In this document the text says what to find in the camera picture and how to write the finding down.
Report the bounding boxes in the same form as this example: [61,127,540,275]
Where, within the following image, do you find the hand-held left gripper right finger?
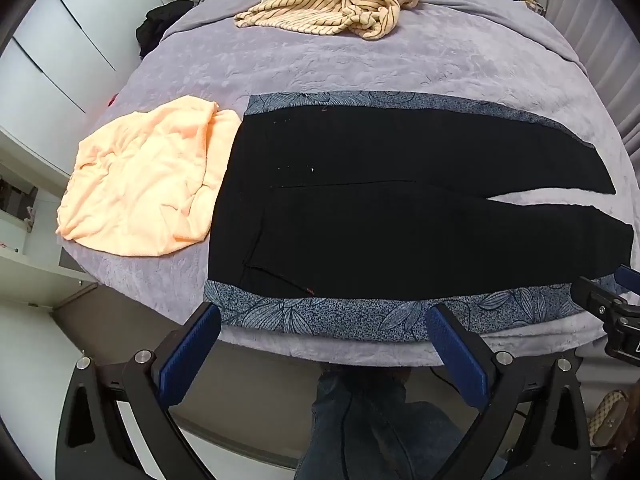
[424,304,593,480]

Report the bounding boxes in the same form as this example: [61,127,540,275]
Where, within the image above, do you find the white desk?
[0,125,98,311]

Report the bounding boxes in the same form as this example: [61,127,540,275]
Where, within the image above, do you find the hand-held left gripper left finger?
[55,302,223,480]

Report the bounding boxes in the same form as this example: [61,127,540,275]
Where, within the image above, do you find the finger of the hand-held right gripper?
[614,265,640,295]
[570,276,628,317]

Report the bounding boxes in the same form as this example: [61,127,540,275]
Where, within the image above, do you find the beige striped garment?
[234,0,426,42]

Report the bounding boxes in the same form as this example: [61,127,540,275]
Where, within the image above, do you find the white wardrobe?
[0,0,166,176]

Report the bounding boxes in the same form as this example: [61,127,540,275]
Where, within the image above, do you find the patterned shoe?
[587,390,631,448]

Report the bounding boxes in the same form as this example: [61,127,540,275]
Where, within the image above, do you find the black trousers, leaf-print sides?
[204,91,601,345]

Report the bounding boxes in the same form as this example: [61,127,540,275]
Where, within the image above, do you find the peach fleece cloth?
[55,95,246,257]

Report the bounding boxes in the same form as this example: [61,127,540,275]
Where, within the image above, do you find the black garment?
[136,0,196,58]

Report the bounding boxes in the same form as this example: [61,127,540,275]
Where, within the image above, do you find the lilac embossed blanket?
[60,0,640,368]

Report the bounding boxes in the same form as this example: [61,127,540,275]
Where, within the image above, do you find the person's legs in jeans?
[295,367,506,480]

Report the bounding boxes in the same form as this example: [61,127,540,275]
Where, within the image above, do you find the black pants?
[207,105,633,301]

